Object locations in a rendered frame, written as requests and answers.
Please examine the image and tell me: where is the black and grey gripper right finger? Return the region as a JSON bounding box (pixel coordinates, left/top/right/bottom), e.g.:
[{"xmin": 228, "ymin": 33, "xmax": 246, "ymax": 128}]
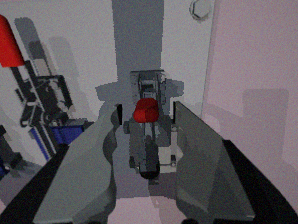
[{"xmin": 173, "ymin": 101, "xmax": 298, "ymax": 224}]

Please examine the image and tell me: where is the blue rectangular plate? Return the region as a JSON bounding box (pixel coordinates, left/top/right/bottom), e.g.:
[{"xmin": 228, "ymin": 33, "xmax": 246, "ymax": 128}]
[{"xmin": 31, "ymin": 120, "xmax": 87, "ymax": 162}]

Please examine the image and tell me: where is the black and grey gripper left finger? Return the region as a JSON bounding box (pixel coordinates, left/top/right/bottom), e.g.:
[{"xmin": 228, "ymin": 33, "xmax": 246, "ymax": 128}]
[{"xmin": 0, "ymin": 104, "xmax": 122, "ymax": 224}]

